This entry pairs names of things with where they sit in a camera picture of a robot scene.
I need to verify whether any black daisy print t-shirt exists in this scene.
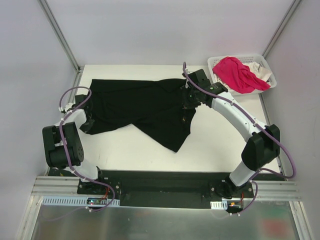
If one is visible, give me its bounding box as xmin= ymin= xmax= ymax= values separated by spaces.
xmin=80 ymin=78 xmax=196 ymax=153

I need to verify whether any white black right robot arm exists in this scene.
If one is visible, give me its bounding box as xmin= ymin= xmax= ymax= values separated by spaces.
xmin=182 ymin=67 xmax=280 ymax=199

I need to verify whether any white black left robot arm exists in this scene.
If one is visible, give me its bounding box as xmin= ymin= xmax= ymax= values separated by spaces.
xmin=42 ymin=94 xmax=106 ymax=195

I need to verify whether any pink t-shirt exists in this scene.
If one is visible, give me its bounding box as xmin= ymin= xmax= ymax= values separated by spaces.
xmin=212 ymin=56 xmax=270 ymax=94

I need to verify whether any white cream t-shirt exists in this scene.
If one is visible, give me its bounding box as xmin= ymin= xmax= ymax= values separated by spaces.
xmin=244 ymin=62 xmax=272 ymax=83

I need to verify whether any white plastic basket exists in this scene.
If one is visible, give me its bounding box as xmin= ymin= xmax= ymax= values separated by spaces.
xmin=207 ymin=54 xmax=277 ymax=96

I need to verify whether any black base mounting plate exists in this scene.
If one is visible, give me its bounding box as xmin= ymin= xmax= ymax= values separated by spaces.
xmin=77 ymin=170 xmax=254 ymax=209

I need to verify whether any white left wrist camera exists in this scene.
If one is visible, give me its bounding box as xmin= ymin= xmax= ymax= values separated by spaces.
xmin=58 ymin=102 xmax=74 ymax=114

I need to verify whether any left table edge rail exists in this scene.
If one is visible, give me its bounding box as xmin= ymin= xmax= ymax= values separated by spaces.
xmin=42 ymin=68 xmax=86 ymax=173

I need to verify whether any front aluminium rail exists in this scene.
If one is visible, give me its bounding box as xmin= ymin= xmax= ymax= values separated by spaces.
xmin=31 ymin=173 xmax=302 ymax=201

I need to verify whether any white left cable duct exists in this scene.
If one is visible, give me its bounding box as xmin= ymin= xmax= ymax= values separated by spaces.
xmin=42 ymin=196 xmax=120 ymax=208

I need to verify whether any white cable duct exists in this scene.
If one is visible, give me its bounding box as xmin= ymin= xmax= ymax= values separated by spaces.
xmin=42 ymin=196 xmax=120 ymax=208
xmin=210 ymin=200 xmax=228 ymax=210

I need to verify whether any left aluminium frame post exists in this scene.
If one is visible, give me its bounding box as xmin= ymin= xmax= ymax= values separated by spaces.
xmin=37 ymin=0 xmax=81 ymax=73

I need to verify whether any aluminium frame post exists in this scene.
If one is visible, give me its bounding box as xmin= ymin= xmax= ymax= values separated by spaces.
xmin=262 ymin=0 xmax=303 ymax=59
xmin=37 ymin=0 xmax=81 ymax=73

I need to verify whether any white right cable duct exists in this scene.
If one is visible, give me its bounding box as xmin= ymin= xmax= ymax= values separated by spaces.
xmin=210 ymin=200 xmax=228 ymax=210

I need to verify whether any right aluminium frame post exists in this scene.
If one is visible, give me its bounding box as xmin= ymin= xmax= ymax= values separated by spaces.
xmin=262 ymin=0 xmax=303 ymax=59

